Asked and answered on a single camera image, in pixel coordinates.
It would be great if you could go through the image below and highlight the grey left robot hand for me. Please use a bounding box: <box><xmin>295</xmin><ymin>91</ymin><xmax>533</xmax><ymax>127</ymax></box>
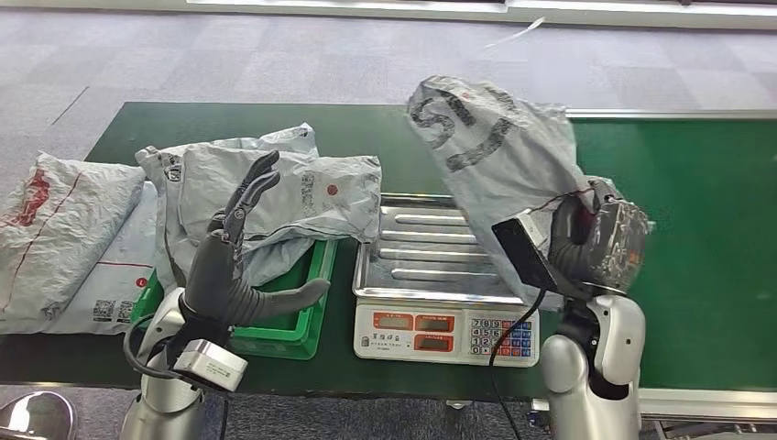
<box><xmin>181</xmin><ymin>149</ymin><xmax>333</xmax><ymax>333</ymax></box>

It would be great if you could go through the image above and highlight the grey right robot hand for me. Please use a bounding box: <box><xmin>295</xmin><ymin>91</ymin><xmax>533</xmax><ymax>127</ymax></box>
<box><xmin>548</xmin><ymin>179</ymin><xmax>651</xmax><ymax>299</ymax></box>

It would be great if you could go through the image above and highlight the pale grey parcel bag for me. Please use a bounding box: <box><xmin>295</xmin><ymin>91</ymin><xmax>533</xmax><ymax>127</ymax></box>
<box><xmin>135</xmin><ymin>123</ymin><xmax>321</xmax><ymax>294</ymax></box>

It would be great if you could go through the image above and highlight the grey parcel bag with white string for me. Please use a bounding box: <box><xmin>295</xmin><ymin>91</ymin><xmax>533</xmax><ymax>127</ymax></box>
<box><xmin>405</xmin><ymin>16</ymin><xmax>616</xmax><ymax>312</ymax></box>

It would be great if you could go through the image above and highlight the flat white parcel with QR code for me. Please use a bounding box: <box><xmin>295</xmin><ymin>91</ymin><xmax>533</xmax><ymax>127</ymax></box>
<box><xmin>42</xmin><ymin>181</ymin><xmax>160</xmax><ymax>337</ymax></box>

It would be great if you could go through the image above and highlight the white parcel with red print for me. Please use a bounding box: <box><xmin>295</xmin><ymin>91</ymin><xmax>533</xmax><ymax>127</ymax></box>
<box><xmin>0</xmin><ymin>152</ymin><xmax>148</xmax><ymax>323</ymax></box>

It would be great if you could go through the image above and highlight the green plastic crate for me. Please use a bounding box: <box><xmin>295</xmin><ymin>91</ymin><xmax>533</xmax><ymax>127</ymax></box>
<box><xmin>130</xmin><ymin>238</ymin><xmax>339</xmax><ymax>361</ymax></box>

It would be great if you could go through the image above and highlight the steel scale tray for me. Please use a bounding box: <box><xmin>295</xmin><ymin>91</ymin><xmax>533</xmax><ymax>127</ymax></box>
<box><xmin>352</xmin><ymin>192</ymin><xmax>528</xmax><ymax>307</ymax></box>

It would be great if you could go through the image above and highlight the shiny chrome dome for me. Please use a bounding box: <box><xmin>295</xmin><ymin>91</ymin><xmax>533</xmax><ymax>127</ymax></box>
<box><xmin>0</xmin><ymin>391</ymin><xmax>78</xmax><ymax>440</ymax></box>

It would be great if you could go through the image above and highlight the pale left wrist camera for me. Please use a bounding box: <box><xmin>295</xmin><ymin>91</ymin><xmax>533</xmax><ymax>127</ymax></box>
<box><xmin>172</xmin><ymin>337</ymin><xmax>251</xmax><ymax>395</ymax></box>

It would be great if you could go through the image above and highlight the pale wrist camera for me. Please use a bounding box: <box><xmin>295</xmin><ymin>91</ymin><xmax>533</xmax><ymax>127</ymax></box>
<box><xmin>172</xmin><ymin>337</ymin><xmax>251</xmax><ymax>395</ymax></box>
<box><xmin>490</xmin><ymin>209</ymin><xmax>570</xmax><ymax>294</ymax></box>

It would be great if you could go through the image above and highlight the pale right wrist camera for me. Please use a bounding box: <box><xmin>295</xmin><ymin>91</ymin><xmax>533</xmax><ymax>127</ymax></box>
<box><xmin>490</xmin><ymin>209</ymin><xmax>570</xmax><ymax>294</ymax></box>

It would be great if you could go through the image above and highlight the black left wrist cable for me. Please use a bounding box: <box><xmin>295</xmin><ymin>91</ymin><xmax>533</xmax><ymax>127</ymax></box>
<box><xmin>122</xmin><ymin>312</ymin><xmax>231</xmax><ymax>440</ymax></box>

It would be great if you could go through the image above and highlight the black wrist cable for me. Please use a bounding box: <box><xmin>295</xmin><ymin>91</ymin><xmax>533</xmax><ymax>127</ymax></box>
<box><xmin>487</xmin><ymin>287</ymin><xmax>549</xmax><ymax>440</ymax></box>
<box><xmin>122</xmin><ymin>312</ymin><xmax>231</xmax><ymax>440</ymax></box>

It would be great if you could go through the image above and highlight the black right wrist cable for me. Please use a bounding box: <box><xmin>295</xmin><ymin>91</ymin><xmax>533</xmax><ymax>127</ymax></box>
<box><xmin>487</xmin><ymin>287</ymin><xmax>549</xmax><ymax>440</ymax></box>

